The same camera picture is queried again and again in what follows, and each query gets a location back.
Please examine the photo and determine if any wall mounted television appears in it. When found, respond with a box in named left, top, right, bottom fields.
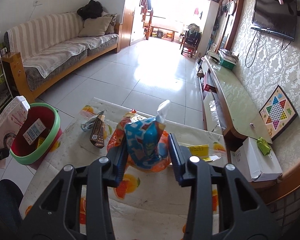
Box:
left=251, top=0, right=298, bottom=41

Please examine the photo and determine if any long yellow box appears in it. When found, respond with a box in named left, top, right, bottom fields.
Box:
left=187, top=145, right=222, bottom=162

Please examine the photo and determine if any blue grey snack packet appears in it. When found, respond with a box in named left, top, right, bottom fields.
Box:
left=81, top=111, right=104, bottom=132

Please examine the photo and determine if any beige cushion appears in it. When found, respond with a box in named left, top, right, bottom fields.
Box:
left=79, top=17, right=111, bottom=37

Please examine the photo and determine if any black clothes pile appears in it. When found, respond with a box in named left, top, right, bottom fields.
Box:
left=77, top=0, right=103, bottom=21

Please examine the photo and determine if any white cardboard box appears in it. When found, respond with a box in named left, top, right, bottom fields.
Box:
left=230, top=137, right=282, bottom=182

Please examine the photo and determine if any long tv cabinet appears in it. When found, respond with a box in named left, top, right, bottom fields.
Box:
left=202, top=56, right=272, bottom=144

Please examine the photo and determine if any red bin green rim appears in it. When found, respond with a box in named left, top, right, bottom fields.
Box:
left=10, top=103, right=62, bottom=166

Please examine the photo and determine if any orange print tablecloth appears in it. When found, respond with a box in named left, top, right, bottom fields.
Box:
left=19, top=96, right=228, bottom=240

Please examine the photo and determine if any dark brown small packet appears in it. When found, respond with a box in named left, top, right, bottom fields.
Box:
left=90, top=114, right=104, bottom=148

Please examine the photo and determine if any orange blue snack bag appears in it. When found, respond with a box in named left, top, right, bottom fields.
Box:
left=107, top=100, right=171, bottom=172

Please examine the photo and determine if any blue white milk carton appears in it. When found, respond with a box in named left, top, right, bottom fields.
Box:
left=23, top=118, right=46, bottom=145

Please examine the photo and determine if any striped covered wooden sofa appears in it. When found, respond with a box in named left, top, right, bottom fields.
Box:
left=2, top=12, right=122, bottom=103

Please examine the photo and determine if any chinese checkers board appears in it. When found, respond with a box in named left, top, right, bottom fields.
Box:
left=259, top=85, right=298, bottom=141

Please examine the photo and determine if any wooden chair with clothes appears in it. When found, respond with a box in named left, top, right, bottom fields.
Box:
left=180, top=23, right=202, bottom=58

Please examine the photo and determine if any green box on cabinet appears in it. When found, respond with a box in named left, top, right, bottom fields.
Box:
left=219, top=57, right=236, bottom=70

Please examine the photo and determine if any green folded pouch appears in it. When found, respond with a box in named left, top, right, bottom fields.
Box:
left=256, top=137, right=271, bottom=156

